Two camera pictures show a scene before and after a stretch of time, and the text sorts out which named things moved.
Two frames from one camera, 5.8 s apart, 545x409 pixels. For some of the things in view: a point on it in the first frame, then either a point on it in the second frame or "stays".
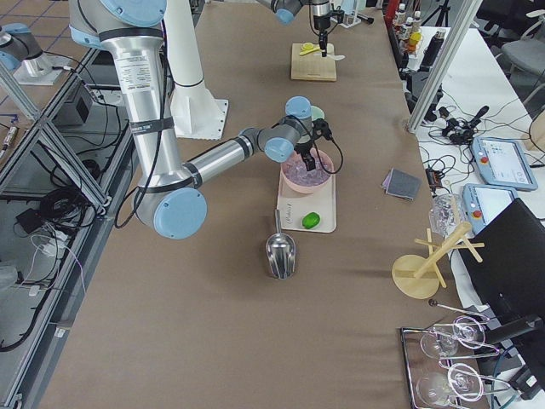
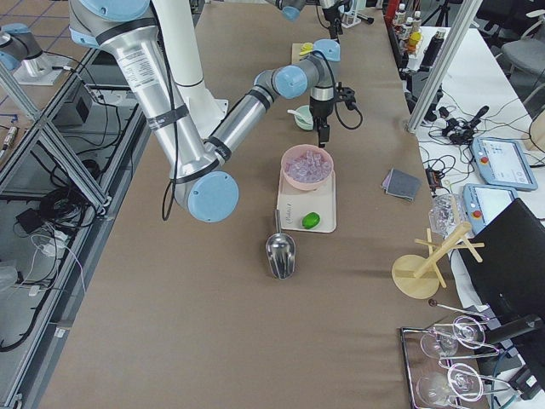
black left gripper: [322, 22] to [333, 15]
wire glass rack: [432, 382] stays
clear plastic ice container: [446, 212] stays
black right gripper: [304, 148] to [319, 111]
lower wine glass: [462, 383] stays
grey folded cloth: [401, 184] stays
